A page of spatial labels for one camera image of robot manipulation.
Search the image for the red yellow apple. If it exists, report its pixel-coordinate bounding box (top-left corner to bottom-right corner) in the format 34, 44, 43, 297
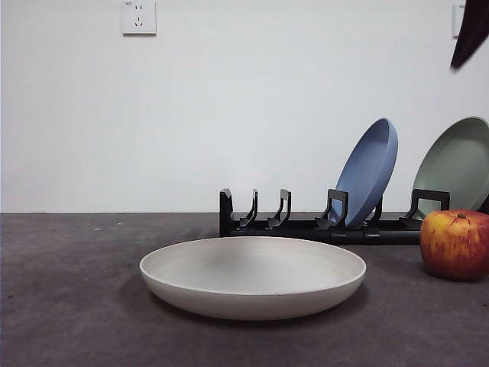
419, 209, 489, 283

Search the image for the cream yellow round plate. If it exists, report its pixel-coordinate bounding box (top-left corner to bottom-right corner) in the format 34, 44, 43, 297
138, 235, 368, 321

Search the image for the green round plate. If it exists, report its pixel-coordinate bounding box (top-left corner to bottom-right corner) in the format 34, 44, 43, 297
412, 116, 489, 222

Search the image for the blue round plate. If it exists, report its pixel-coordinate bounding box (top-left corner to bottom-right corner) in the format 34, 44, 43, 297
329, 117, 400, 229

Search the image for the black plastic plate rack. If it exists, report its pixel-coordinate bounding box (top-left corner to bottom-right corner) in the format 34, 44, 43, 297
219, 188, 489, 246

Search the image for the white wall socket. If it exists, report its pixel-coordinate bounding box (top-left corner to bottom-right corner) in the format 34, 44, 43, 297
121, 0, 157, 37
453, 3, 465, 39

